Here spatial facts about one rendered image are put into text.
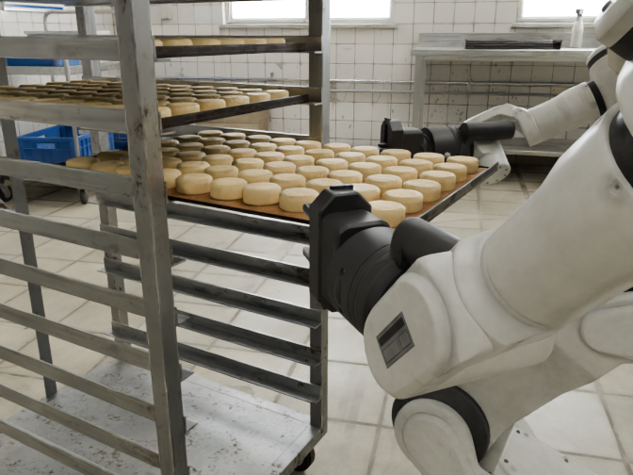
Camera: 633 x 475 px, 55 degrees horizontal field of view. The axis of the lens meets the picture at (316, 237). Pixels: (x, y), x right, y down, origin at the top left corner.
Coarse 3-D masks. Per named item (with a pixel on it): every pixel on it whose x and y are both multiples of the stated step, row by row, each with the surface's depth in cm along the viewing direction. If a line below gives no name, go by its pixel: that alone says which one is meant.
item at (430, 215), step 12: (96, 156) 102; (492, 168) 94; (480, 180) 89; (456, 192) 79; (204, 204) 78; (216, 204) 77; (444, 204) 75; (264, 216) 74; (276, 216) 73; (420, 216) 69; (432, 216) 72
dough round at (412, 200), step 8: (384, 192) 75; (392, 192) 76; (400, 192) 76; (408, 192) 76; (416, 192) 76; (384, 200) 74; (392, 200) 73; (400, 200) 73; (408, 200) 73; (416, 200) 73; (408, 208) 73; (416, 208) 74
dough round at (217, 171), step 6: (210, 168) 89; (216, 168) 89; (222, 168) 89; (228, 168) 89; (234, 168) 89; (210, 174) 87; (216, 174) 86; (222, 174) 86; (228, 174) 87; (234, 174) 87
